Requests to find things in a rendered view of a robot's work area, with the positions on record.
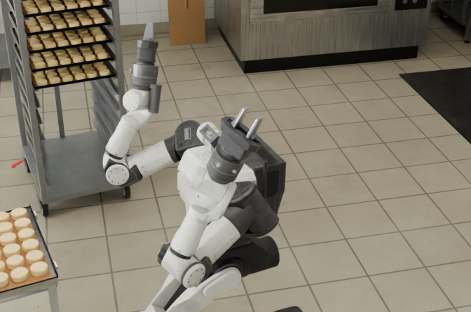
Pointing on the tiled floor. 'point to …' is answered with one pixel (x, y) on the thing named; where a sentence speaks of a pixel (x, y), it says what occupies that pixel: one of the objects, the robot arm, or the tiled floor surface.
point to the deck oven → (322, 10)
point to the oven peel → (186, 16)
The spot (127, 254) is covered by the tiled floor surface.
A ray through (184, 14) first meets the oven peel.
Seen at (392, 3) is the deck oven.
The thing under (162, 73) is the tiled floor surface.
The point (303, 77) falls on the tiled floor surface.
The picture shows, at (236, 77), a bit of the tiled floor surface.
